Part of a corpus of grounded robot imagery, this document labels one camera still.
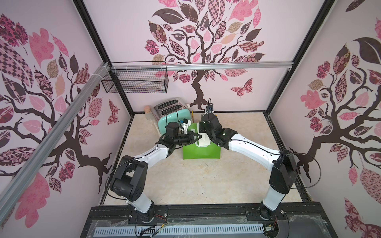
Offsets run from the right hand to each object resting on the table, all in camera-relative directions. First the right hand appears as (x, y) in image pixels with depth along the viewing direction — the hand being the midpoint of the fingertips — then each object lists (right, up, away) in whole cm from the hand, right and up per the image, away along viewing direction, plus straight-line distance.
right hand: (202, 119), depth 83 cm
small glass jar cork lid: (-40, +5, +28) cm, 49 cm away
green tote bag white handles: (0, -17, +3) cm, 18 cm away
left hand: (-1, -11, +1) cm, 11 cm away
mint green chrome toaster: (-21, +7, +17) cm, 28 cm away
